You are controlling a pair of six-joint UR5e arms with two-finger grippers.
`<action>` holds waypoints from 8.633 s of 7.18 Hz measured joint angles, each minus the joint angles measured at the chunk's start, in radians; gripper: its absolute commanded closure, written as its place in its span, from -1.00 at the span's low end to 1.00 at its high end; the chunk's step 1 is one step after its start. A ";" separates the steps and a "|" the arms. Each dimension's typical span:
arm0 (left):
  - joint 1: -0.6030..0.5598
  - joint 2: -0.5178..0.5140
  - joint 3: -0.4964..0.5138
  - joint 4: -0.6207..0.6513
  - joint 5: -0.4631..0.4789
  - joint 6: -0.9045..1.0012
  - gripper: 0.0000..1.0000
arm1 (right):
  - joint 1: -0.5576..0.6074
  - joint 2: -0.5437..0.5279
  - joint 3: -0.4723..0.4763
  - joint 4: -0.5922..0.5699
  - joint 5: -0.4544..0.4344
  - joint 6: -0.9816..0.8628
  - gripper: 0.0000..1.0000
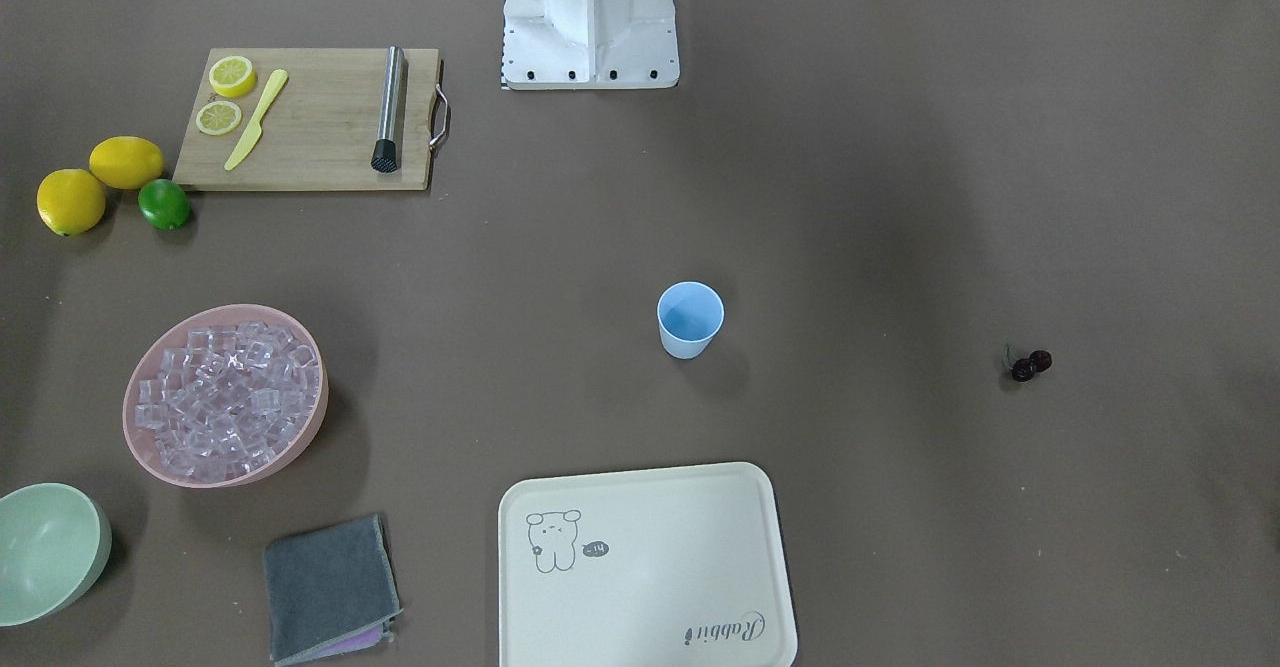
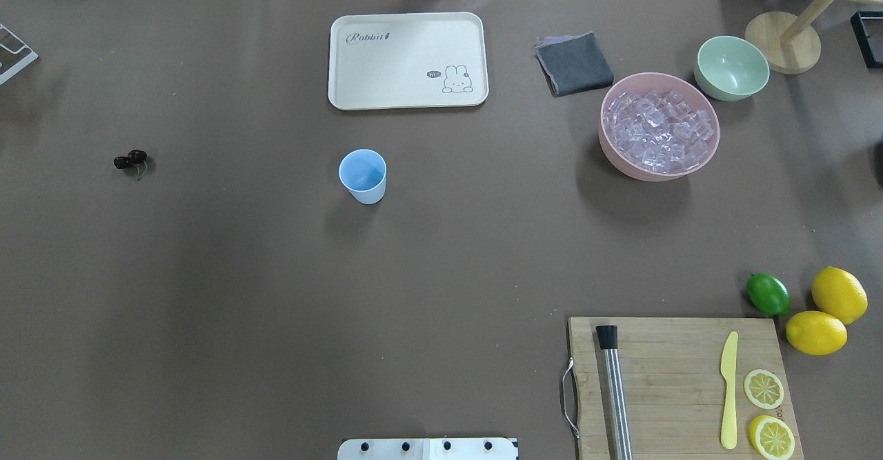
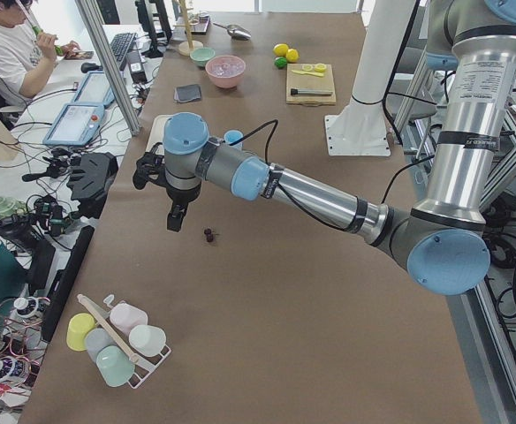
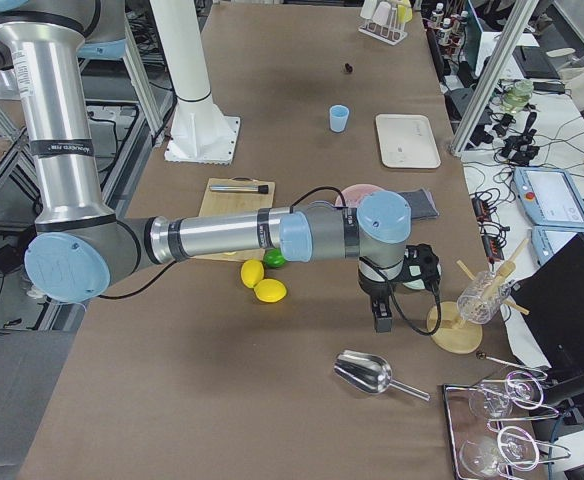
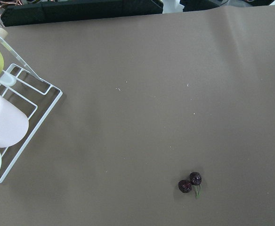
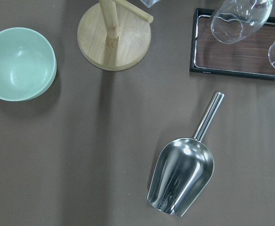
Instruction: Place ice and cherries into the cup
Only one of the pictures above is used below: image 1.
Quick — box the dark red cherries pair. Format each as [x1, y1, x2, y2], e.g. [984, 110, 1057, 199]
[1004, 343, 1053, 384]

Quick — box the light blue plastic cup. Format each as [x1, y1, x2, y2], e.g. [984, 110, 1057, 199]
[655, 280, 724, 360]

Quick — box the pile of clear ice cubes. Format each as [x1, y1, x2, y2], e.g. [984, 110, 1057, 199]
[134, 320, 321, 481]

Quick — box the cream rabbit tray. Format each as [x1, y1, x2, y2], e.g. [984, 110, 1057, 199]
[497, 461, 797, 666]

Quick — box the steel muddler black tip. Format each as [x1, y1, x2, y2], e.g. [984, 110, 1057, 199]
[370, 46, 408, 174]

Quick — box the grey folded cloth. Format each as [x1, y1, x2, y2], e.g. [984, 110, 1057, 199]
[262, 513, 402, 666]

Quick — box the yellow plastic knife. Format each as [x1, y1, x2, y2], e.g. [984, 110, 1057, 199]
[223, 69, 289, 172]

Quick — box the pink bowl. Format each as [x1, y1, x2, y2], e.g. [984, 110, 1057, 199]
[122, 303, 329, 489]

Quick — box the lower lemon slice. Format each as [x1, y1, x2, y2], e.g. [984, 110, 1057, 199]
[193, 99, 243, 137]

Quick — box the lemon slice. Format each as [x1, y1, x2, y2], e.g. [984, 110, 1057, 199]
[207, 55, 257, 99]
[193, 99, 243, 137]

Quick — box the upper lemon slice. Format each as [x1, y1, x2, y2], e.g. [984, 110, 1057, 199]
[207, 55, 257, 99]

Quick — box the green lime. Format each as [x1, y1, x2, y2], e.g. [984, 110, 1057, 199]
[137, 178, 192, 230]

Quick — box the yellow lemon near board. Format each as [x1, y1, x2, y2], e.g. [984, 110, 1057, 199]
[90, 137, 165, 189]

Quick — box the yellow lemon outer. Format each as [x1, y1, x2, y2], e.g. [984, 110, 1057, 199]
[36, 169, 108, 237]

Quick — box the mint green bowl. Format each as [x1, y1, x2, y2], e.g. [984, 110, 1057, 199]
[1, 483, 113, 627]

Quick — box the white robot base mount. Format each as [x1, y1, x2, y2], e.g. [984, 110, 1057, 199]
[500, 0, 681, 90]

